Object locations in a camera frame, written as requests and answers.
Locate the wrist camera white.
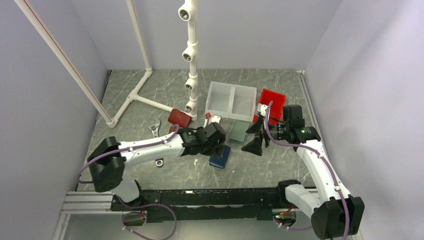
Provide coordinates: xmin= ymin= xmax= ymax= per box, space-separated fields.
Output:
xmin=256 ymin=103 xmax=270 ymax=117
xmin=203 ymin=112 xmax=223 ymax=128

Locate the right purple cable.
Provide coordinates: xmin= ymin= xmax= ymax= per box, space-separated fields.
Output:
xmin=263 ymin=100 xmax=351 ymax=240

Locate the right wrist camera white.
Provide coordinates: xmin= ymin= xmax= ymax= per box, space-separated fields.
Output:
xmin=256 ymin=103 xmax=270 ymax=117

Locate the purple cable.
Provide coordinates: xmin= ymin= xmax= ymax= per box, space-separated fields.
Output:
xmin=263 ymin=100 xmax=351 ymax=240
xmin=76 ymin=124 xmax=181 ymax=240

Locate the white PVC pipe post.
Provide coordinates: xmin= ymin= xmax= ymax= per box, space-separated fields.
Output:
xmin=177 ymin=0 xmax=199 ymax=121

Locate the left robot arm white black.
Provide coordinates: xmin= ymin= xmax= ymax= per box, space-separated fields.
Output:
xmin=85 ymin=122 xmax=226 ymax=210

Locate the aluminium extrusion frame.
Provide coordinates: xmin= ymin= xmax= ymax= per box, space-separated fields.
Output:
xmin=52 ymin=190 xmax=362 ymax=240

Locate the red plastic bin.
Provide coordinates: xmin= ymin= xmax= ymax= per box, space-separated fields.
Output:
xmin=252 ymin=88 xmax=286 ymax=125

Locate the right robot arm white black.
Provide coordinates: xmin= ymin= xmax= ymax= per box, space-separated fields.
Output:
xmin=242 ymin=102 xmax=365 ymax=240

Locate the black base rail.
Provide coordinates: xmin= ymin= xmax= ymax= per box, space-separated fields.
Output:
xmin=110 ymin=187 xmax=292 ymax=223

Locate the green leather card holder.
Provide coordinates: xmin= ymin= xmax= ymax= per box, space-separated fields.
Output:
xmin=229 ymin=121 xmax=250 ymax=143

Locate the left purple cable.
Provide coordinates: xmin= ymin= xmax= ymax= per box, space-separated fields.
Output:
xmin=76 ymin=124 xmax=181 ymax=240

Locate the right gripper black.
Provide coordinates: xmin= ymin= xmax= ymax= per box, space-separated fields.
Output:
xmin=241 ymin=116 xmax=290 ymax=156

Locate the blue leather card holder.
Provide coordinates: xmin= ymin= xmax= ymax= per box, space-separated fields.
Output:
xmin=209 ymin=145 xmax=231 ymax=169

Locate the brown leather wallet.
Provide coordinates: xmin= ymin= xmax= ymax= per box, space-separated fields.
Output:
xmin=168 ymin=124 xmax=180 ymax=134

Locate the clear plastic divided box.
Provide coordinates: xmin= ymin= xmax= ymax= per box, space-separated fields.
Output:
xmin=205 ymin=81 xmax=257 ymax=123

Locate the adjustable wrench red handle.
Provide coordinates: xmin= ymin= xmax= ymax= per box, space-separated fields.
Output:
xmin=148 ymin=117 xmax=164 ymax=168

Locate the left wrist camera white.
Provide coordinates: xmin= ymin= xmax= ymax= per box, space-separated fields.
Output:
xmin=203 ymin=112 xmax=223 ymax=128

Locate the red leather wallet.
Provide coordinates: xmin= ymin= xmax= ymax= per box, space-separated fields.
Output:
xmin=167 ymin=108 xmax=192 ymax=128

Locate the white PVC pipe frame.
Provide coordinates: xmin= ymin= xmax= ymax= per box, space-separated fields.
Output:
xmin=13 ymin=0 xmax=176 ymax=129

